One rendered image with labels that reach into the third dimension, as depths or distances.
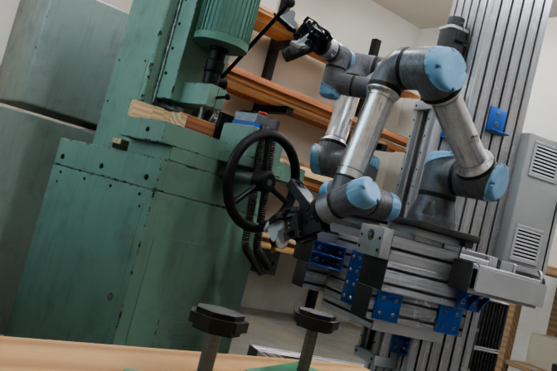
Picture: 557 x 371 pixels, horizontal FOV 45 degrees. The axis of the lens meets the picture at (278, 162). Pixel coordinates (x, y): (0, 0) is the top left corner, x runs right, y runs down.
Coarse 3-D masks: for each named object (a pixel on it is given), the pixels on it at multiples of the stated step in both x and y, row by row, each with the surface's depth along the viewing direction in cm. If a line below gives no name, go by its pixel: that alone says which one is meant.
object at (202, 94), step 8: (184, 88) 215; (192, 88) 212; (200, 88) 210; (208, 88) 207; (216, 88) 208; (184, 96) 214; (192, 96) 211; (200, 96) 209; (208, 96) 207; (192, 104) 213; (200, 104) 208; (208, 104) 207; (216, 104) 209
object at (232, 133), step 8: (224, 128) 201; (232, 128) 199; (240, 128) 197; (248, 128) 194; (256, 128) 194; (224, 136) 201; (232, 136) 198; (240, 136) 196; (232, 144) 197; (256, 144) 195; (248, 152) 193; (256, 152) 195; (280, 152) 202
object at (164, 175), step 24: (72, 144) 217; (72, 168) 214; (96, 168) 204; (120, 168) 196; (144, 168) 188; (168, 168) 185; (192, 168) 191; (168, 192) 186; (192, 192) 192; (216, 192) 199; (240, 192) 206
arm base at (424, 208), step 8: (424, 192) 206; (432, 192) 205; (416, 200) 208; (424, 200) 205; (432, 200) 204; (440, 200) 204; (448, 200) 204; (416, 208) 206; (424, 208) 204; (432, 208) 203; (440, 208) 203; (448, 208) 204; (408, 216) 208; (416, 216) 204; (424, 216) 202; (432, 216) 202; (440, 216) 202; (448, 216) 203; (440, 224) 201; (448, 224) 202
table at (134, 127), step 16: (128, 128) 194; (144, 128) 189; (160, 128) 184; (176, 128) 185; (176, 144) 186; (192, 144) 190; (208, 144) 194; (224, 144) 198; (224, 160) 195; (240, 160) 191; (288, 176) 220
